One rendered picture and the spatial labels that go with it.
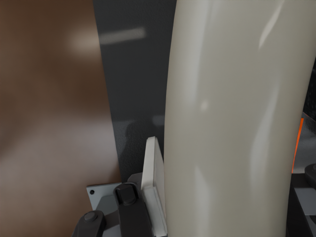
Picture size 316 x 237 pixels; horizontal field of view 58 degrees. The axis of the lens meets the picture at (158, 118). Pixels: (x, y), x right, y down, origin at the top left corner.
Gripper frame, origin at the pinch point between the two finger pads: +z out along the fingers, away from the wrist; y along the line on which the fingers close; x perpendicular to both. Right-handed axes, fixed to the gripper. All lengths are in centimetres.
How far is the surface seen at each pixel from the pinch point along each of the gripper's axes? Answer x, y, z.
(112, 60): 3, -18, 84
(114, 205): -50, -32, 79
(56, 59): 7, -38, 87
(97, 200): -51, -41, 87
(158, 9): 15, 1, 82
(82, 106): -11, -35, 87
